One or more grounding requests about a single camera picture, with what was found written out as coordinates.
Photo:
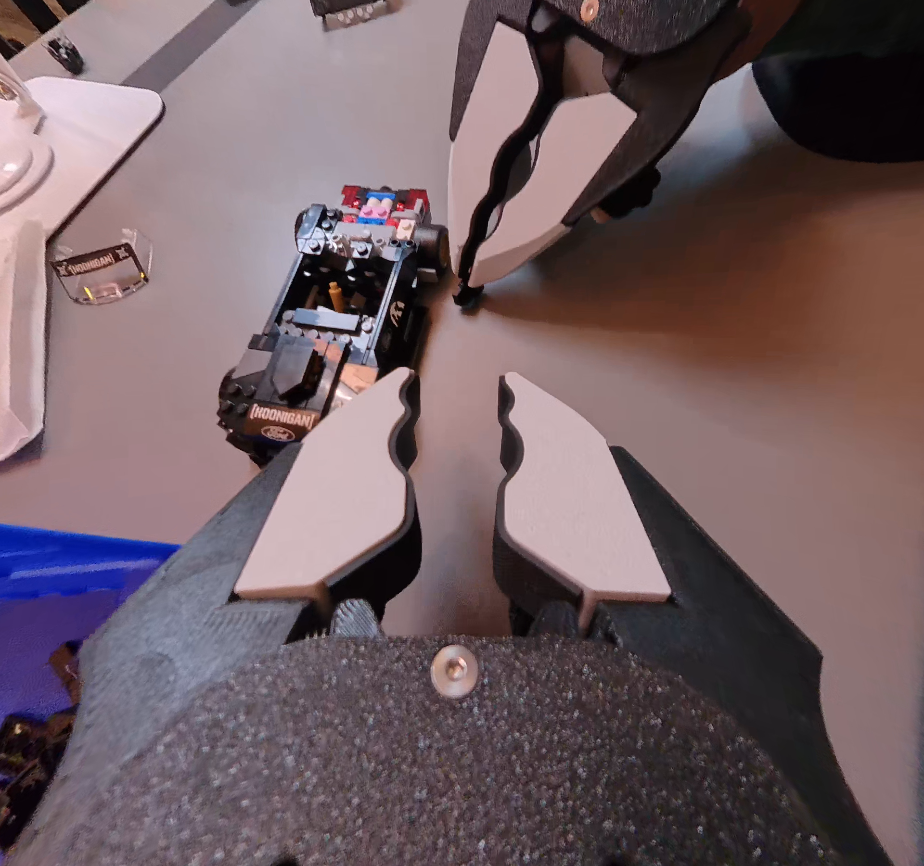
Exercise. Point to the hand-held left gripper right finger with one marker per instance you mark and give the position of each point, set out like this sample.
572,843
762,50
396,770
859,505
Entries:
578,505

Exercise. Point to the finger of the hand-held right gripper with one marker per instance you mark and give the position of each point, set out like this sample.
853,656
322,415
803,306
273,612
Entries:
491,116
563,159

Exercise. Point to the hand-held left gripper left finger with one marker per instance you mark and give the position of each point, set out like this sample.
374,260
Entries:
340,498

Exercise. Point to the small dark lego piece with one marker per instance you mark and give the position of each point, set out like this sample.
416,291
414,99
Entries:
469,295

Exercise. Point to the black lego car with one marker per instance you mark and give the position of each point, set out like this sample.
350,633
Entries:
340,325

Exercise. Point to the blue plastic bin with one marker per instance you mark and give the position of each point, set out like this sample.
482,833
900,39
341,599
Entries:
87,563

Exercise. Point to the clear lego windshield piece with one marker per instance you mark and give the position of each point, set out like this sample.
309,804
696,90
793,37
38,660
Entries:
101,267

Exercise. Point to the loose lego pieces in bin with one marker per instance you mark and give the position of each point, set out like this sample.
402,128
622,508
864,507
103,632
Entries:
36,736

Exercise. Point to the black textured pad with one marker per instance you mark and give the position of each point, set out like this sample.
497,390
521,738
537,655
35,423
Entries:
845,108

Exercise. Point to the white printed paper bag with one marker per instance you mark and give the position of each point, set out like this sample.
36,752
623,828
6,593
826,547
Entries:
18,347

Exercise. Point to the white booklet stand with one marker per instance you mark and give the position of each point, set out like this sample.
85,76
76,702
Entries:
80,137

